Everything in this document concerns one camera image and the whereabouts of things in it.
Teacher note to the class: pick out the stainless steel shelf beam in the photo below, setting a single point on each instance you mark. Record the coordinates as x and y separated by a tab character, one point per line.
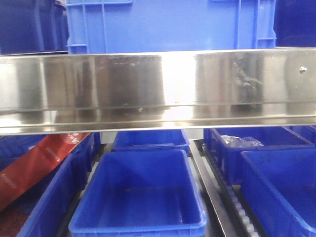
57	93

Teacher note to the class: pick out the large blue crate upper shelf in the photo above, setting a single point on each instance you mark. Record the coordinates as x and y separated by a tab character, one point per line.
129	26

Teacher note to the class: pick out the blue bin rear centre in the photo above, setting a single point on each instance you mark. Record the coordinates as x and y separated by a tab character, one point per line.
139	140

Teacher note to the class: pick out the blue bin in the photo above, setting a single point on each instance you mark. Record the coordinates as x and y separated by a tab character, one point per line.
40	211
139	140
280	188
141	194
229	159

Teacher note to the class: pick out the blue bin rear right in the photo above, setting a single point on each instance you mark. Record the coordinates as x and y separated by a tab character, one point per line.
229	159

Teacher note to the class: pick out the clear plastic bag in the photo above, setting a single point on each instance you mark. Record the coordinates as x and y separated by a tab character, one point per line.
241	142

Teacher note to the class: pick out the blue bin front centre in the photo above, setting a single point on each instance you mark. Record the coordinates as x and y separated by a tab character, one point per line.
141	194

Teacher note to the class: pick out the red foil package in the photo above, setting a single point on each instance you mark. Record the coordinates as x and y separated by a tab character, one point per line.
35	164

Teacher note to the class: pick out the blue bin front right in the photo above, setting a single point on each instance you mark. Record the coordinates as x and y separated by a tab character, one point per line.
280	188

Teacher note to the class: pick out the blue bin front left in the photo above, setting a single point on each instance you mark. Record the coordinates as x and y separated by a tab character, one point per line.
40	211

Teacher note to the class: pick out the dark blue crate upper left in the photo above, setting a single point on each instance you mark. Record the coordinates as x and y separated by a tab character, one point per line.
28	26

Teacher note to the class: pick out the dark blue crate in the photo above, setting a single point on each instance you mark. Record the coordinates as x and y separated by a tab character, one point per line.
28	26
295	23

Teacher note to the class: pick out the dark blue crate upper right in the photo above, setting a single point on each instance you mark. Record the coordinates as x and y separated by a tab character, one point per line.
295	23

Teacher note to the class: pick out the roller track rail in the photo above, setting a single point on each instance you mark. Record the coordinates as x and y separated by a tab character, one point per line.
237	207

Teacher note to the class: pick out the steel divider rail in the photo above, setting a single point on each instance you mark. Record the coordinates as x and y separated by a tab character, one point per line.
219	222

